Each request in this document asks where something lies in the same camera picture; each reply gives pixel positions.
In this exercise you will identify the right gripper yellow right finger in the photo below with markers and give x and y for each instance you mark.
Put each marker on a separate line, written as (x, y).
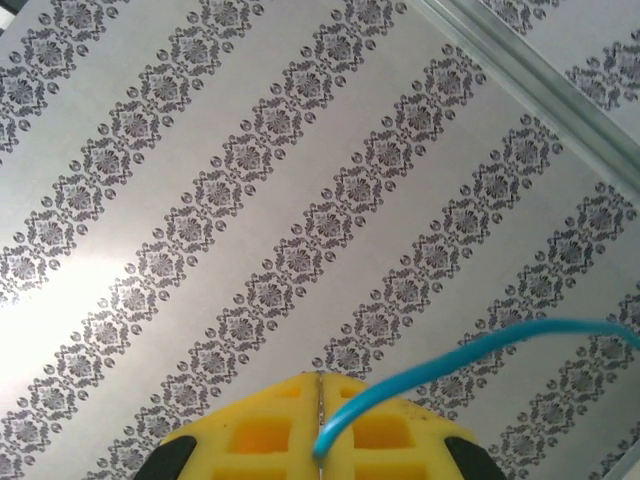
(400, 440)

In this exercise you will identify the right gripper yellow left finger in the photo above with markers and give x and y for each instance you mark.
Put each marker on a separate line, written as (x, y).
(265, 415)

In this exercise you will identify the aluminium right frame post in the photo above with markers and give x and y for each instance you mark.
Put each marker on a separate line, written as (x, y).
(540, 70)

